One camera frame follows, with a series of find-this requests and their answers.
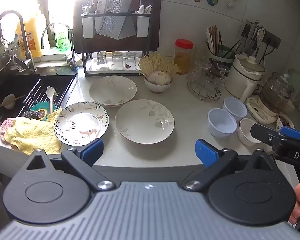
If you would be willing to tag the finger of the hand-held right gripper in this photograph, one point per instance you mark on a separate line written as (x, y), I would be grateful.
(293, 133)
(263, 132)

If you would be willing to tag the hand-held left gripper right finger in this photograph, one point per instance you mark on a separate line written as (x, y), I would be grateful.
(205, 152)

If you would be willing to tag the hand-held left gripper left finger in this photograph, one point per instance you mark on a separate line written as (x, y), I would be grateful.
(92, 150)

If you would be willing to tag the small white bowl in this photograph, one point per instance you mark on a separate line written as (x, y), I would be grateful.
(247, 132)

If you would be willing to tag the floral plate with dark rim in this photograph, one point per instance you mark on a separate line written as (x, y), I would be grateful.
(80, 125)

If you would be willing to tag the pale blue plastic bowl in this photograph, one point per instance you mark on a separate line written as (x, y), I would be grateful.
(236, 107)
(222, 125)

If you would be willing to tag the person's right hand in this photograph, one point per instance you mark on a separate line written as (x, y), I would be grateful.
(298, 200)

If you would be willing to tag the small floral bowl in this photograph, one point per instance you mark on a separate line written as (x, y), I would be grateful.
(285, 120)

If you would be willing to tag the cream kettle base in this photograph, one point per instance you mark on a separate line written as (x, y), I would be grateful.
(258, 110)

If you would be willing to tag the white electric cooker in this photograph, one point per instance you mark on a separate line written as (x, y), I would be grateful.
(240, 80)

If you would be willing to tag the yellow dish cloth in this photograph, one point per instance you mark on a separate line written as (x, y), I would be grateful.
(32, 135)

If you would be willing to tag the teal flower-shaped sponge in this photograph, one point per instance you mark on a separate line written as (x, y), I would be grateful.
(41, 112)

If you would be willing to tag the black sink drain rack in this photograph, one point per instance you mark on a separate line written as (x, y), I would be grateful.
(62, 90)

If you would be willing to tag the white plastic spoon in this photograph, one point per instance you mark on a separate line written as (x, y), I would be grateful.
(50, 92)

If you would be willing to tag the steel wool scrubber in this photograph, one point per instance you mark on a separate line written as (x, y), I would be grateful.
(30, 115)

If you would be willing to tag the amber glass saucer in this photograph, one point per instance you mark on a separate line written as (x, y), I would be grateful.
(215, 72)

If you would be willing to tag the white bowl with brown rim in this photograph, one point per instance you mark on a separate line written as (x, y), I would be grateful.
(157, 88)

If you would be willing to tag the white drip tray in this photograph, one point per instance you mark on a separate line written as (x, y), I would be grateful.
(102, 70)

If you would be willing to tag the pale green utensil holder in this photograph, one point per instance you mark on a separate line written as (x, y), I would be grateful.
(225, 60)

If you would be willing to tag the cluster of patterned glass cups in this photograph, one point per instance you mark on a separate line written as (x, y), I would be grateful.
(202, 67)

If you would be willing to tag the black dish rack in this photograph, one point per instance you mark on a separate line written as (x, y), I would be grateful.
(86, 65)

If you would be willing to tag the sliced red onion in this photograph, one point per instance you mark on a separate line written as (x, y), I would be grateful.
(158, 77)

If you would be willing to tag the pink dish cloth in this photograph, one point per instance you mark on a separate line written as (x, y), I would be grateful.
(5, 127)

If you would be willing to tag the small chrome faucet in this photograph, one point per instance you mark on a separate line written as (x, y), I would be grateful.
(73, 60)

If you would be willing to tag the plastic jar with red lid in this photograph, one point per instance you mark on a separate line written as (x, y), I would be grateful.
(183, 60)

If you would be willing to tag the small wooden ladle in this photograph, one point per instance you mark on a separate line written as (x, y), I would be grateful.
(8, 101)

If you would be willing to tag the hanging kitchen utensils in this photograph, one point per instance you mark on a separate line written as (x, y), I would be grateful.
(252, 35)

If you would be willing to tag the bundle of chopsticks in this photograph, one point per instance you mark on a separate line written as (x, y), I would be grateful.
(213, 38)

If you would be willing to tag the black kitchen sink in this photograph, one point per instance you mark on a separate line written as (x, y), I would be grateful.
(5, 87)

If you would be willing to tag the tall chrome faucet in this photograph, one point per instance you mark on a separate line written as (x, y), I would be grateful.
(27, 55)

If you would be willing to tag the bottle with green label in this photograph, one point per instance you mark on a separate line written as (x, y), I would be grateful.
(62, 38)

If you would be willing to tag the white cutlery holder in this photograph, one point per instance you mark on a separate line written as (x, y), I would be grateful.
(88, 27)
(143, 26)

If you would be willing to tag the stainless steel pot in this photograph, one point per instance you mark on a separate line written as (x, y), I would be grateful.
(0, 65)

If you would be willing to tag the orange detergent bottle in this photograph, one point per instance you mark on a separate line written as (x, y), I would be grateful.
(31, 40)

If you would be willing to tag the textured glass board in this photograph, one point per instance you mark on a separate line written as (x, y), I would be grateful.
(113, 12)

